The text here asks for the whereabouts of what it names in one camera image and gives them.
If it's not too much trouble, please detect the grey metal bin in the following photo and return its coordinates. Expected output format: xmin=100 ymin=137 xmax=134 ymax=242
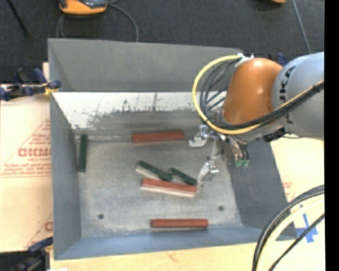
xmin=47 ymin=38 xmax=298 ymax=261

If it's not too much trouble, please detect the brown cardboard board red print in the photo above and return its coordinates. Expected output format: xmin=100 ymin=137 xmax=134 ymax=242
xmin=0 ymin=83 xmax=54 ymax=254

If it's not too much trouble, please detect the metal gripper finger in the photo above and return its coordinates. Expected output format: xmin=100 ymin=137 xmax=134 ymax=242
xmin=197 ymin=158 xmax=220 ymax=190
xmin=188 ymin=125 xmax=216 ymax=148

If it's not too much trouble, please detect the black cylinder on white bracket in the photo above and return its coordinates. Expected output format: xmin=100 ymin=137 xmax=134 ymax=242
xmin=263 ymin=126 xmax=289 ymax=143

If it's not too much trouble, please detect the red-brown flat block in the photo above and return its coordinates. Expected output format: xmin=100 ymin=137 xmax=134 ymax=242
xmin=131 ymin=130 xmax=186 ymax=145
xmin=150 ymin=218 xmax=210 ymax=232
xmin=140 ymin=177 xmax=198 ymax=199

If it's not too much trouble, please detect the dark green flat block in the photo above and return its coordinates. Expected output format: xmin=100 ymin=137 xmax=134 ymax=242
xmin=168 ymin=167 xmax=198 ymax=187
xmin=76 ymin=134 xmax=89 ymax=173
xmin=135 ymin=160 xmax=174 ymax=182

